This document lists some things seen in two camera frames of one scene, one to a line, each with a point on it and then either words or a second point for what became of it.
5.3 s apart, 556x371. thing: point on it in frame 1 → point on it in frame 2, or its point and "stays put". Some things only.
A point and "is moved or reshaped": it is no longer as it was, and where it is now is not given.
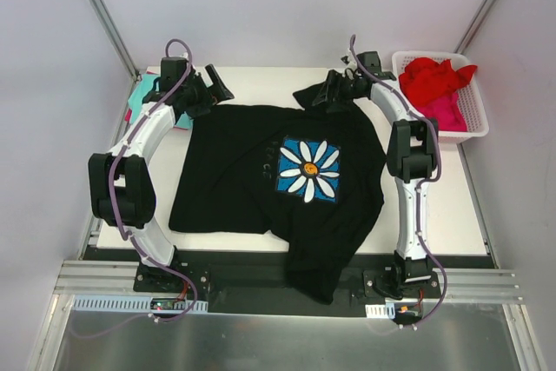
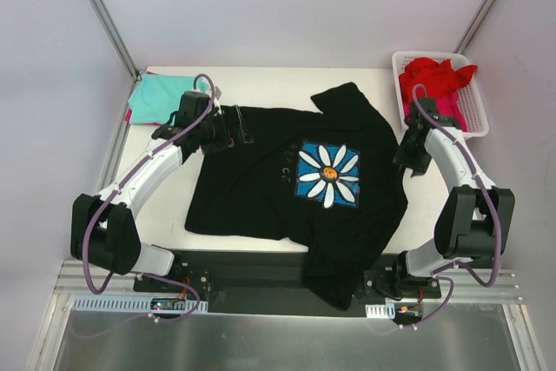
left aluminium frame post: x=106 y=16 stays put
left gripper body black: x=205 y=94 → x=237 y=124
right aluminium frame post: x=488 y=0 stays put
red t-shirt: x=424 y=81 stays put
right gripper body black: x=334 y=89 → x=408 y=157
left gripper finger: x=218 y=90 → x=241 y=121
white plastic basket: x=469 y=95 stays put
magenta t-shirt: x=448 y=111 stays put
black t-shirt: x=311 y=174 is moved or reshaped
